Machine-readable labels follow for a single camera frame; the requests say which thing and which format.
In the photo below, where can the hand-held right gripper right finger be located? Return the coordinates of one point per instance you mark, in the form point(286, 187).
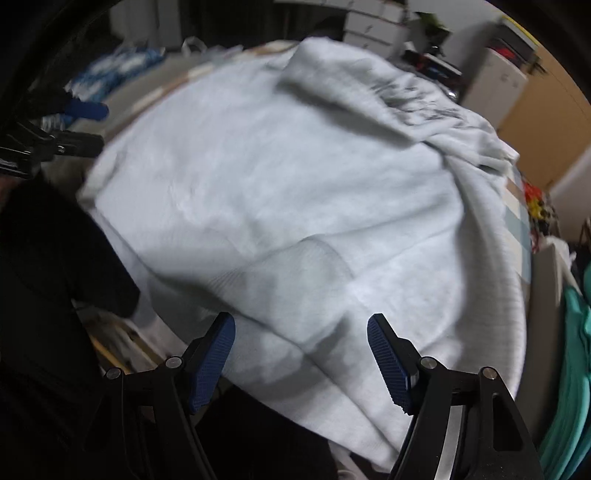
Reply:
point(390, 364)

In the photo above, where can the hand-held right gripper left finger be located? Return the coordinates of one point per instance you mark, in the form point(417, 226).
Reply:
point(210, 364)

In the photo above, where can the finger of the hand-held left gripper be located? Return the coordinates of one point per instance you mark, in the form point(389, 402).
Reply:
point(87, 110)
point(78, 144)

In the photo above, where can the light grey sweatshirt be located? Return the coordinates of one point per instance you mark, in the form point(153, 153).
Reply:
point(277, 184)

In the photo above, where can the blue white patterned cloth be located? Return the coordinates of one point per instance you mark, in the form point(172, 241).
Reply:
point(120, 62)

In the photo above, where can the white plastic bag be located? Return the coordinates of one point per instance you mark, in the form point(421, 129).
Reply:
point(194, 46)

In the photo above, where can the person's black clothing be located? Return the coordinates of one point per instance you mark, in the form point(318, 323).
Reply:
point(46, 277)

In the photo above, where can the grey padded box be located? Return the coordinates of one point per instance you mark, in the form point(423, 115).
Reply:
point(547, 323)

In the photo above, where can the teal garment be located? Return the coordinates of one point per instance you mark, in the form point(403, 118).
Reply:
point(572, 369)

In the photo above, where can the red and yellow tangle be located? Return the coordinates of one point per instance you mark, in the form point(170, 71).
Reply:
point(538, 207)

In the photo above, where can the wooden door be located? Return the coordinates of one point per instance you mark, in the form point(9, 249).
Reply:
point(554, 124)

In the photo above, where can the white cabinet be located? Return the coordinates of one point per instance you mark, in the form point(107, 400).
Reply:
point(494, 87)

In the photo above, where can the stack of white drawer boxes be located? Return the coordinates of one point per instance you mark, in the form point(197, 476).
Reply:
point(374, 27)

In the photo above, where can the black box with green label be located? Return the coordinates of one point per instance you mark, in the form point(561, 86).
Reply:
point(429, 64)

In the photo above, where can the red and black shoe box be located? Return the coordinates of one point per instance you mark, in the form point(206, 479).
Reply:
point(505, 50)

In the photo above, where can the dark green bouquet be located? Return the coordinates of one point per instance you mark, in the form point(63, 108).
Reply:
point(431, 25)

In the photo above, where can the yellow lidded shoe box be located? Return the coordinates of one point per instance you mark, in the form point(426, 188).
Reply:
point(519, 30)

